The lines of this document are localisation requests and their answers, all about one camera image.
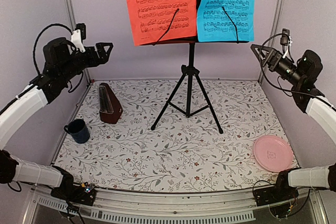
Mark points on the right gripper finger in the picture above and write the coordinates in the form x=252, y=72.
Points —
x=262, y=59
x=262, y=49

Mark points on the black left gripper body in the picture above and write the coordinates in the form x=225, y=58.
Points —
x=93, y=61

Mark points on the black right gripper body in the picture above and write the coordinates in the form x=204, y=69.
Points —
x=275, y=66

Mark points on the brown wooden metronome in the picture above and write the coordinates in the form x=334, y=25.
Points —
x=110, y=108

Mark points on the blue sheet music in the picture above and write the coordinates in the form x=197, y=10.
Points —
x=225, y=21

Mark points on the red sheet music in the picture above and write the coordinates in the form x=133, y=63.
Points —
x=159, y=20

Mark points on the black music stand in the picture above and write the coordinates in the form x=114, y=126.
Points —
x=190, y=72

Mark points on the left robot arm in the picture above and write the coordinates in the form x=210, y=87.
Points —
x=63, y=61

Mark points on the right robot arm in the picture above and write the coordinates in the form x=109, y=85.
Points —
x=311, y=101

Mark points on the dark blue mug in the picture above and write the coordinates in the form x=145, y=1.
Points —
x=78, y=131

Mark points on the pink plastic plate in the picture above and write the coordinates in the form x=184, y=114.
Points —
x=272, y=153

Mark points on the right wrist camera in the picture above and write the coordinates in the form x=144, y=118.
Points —
x=286, y=42

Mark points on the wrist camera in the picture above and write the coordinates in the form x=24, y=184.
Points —
x=286, y=42
x=78, y=35

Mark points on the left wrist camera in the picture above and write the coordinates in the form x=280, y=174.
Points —
x=78, y=35

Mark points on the right aluminium frame post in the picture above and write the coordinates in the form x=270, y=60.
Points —
x=277, y=16

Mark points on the aluminium frame post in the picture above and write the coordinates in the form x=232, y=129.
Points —
x=277, y=16
x=69, y=6

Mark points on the left aluminium frame post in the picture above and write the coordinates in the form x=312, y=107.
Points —
x=69, y=6

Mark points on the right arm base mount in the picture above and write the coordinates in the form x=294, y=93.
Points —
x=280, y=201

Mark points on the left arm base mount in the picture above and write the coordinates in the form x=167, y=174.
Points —
x=74, y=194

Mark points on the front aluminium rail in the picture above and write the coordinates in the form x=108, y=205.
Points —
x=117, y=206

